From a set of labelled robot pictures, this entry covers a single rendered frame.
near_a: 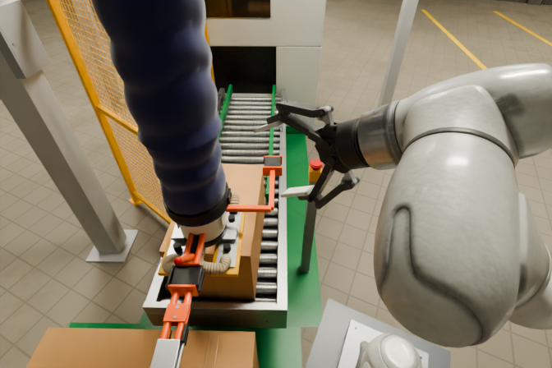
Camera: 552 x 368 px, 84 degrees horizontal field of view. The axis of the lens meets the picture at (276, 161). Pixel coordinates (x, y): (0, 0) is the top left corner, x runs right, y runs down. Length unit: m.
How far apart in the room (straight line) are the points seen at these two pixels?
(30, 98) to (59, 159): 0.40
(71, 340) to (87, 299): 0.80
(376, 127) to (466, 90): 0.11
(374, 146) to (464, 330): 0.23
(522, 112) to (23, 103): 1.98
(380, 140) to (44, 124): 1.85
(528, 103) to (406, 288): 0.21
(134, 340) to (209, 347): 0.35
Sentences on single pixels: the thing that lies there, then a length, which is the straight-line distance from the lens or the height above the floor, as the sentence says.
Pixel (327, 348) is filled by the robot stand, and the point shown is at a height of 0.75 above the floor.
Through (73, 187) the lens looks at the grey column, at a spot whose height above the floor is 0.73.
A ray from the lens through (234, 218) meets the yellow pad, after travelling 1.30.
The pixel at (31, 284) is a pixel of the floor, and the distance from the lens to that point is 2.96.
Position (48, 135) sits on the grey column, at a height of 1.14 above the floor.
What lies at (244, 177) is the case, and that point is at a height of 0.95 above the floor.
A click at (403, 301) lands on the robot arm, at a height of 1.88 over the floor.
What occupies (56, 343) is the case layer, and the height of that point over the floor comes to 0.54.
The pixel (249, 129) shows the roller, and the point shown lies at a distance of 2.82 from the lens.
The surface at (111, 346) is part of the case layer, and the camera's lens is 1.81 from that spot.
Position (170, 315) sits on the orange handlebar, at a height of 1.21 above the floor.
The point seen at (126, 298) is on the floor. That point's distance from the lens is 2.56.
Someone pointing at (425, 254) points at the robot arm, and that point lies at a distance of 0.25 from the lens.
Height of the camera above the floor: 2.10
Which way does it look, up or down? 40 degrees down
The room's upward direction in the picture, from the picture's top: straight up
